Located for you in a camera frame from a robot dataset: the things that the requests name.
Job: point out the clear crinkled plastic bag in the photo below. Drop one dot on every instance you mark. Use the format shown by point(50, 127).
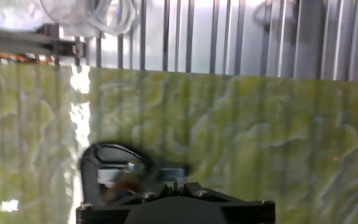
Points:
point(5, 15)

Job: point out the black C-clamp with steel screw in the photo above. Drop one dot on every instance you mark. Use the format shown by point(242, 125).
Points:
point(89, 174)

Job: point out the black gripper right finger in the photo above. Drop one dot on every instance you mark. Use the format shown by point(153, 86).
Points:
point(250, 213)

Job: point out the grey metal lever base housing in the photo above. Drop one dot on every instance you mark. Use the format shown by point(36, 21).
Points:
point(172, 174)

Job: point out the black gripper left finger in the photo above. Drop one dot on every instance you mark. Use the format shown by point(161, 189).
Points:
point(104, 213)

